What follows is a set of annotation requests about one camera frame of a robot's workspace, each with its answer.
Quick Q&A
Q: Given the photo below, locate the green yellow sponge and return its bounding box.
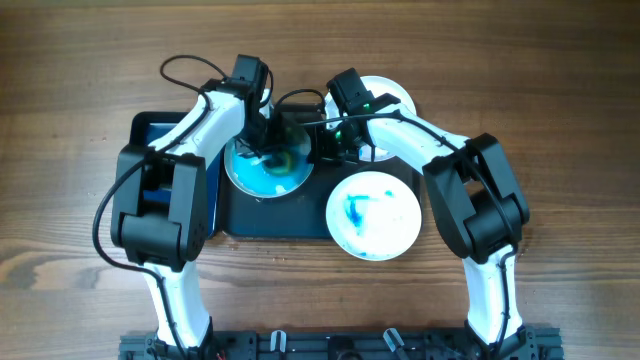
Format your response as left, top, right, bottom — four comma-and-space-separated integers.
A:
261, 151, 297, 177

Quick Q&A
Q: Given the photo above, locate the white plate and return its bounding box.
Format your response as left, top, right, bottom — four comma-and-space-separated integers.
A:
324, 76, 417, 162
325, 171, 423, 261
224, 126, 314, 198

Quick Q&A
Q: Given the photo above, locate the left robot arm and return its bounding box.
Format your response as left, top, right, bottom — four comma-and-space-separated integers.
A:
92, 55, 294, 359

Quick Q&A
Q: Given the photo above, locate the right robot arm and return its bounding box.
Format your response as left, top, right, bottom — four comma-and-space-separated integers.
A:
315, 68, 530, 359

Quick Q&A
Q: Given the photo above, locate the dark grey serving tray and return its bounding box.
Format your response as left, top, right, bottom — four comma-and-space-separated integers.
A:
216, 105, 420, 239

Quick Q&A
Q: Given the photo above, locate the dark blue water tray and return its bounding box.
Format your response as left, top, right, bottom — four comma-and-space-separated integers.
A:
129, 111, 221, 238

